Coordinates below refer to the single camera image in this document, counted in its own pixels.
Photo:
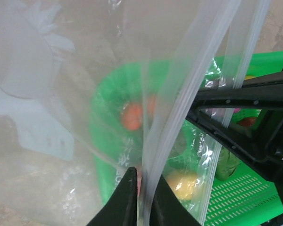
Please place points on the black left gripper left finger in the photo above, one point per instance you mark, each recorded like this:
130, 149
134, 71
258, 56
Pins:
125, 202

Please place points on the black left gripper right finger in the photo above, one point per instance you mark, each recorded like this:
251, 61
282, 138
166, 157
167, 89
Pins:
167, 207

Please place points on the light purple vegetable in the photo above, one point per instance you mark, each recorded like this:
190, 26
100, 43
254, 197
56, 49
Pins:
237, 110

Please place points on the yellow lemon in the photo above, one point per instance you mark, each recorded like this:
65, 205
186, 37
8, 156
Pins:
182, 184

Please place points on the red round fruit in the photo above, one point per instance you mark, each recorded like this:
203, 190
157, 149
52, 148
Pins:
247, 121

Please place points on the dark green leafy vegetable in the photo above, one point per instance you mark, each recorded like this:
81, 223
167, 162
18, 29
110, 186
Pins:
227, 164

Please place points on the orange cherry tomato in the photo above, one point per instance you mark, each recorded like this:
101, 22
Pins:
132, 117

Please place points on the clear zip-top bag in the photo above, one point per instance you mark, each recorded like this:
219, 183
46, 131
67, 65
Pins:
61, 70

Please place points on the green plastic basket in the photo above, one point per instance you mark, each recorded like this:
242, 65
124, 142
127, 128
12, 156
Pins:
238, 200

